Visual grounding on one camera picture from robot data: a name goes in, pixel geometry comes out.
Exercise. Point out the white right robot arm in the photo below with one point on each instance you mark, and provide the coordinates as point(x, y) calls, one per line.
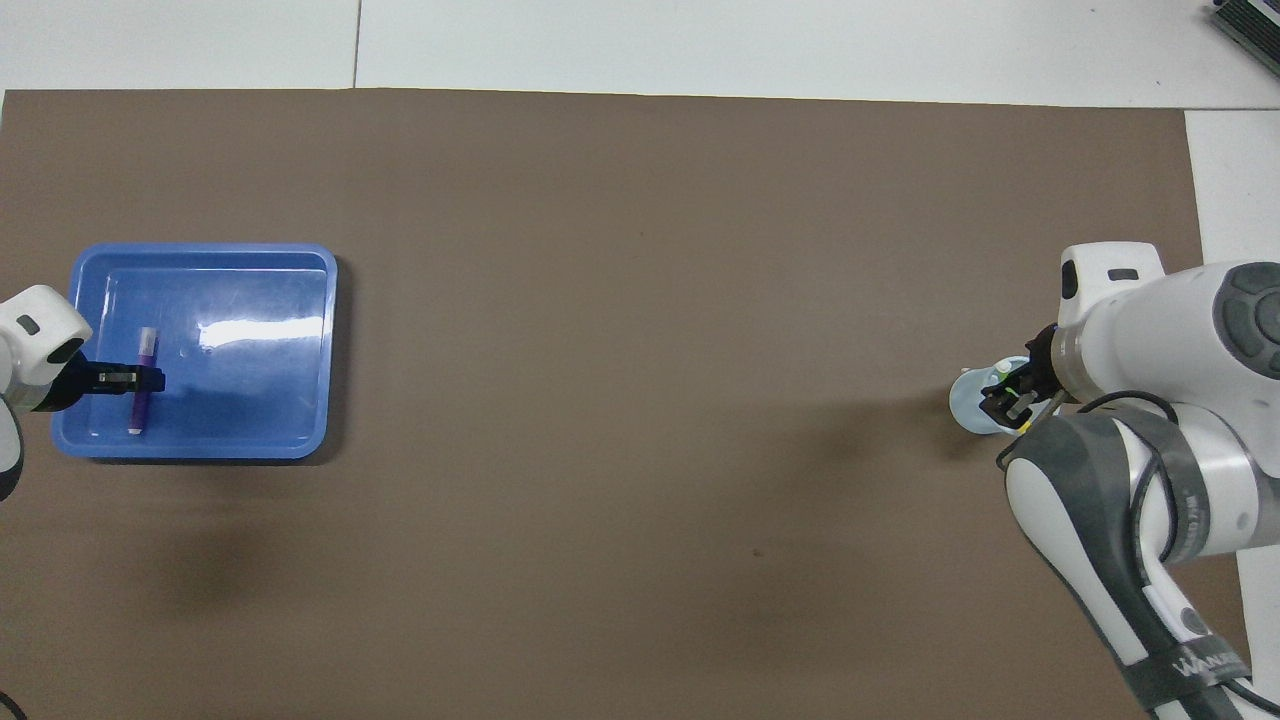
point(1150, 330)

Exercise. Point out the brown table mat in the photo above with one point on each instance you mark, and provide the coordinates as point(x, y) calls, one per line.
point(640, 300)

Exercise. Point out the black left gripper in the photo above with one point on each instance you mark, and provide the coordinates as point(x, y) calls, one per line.
point(72, 385)

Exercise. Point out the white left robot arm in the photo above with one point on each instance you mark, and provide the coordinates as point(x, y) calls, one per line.
point(35, 330)

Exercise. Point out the blue plastic tray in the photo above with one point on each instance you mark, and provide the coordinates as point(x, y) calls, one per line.
point(250, 400)

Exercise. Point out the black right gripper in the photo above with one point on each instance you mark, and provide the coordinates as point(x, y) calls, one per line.
point(1043, 362)

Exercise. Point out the translucent plastic cup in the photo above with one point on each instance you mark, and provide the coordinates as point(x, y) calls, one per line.
point(968, 400)

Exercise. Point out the purple marker pen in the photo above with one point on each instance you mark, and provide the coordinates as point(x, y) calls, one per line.
point(146, 345)

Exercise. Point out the grey ribbed device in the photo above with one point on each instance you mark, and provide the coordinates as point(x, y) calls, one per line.
point(1250, 25)

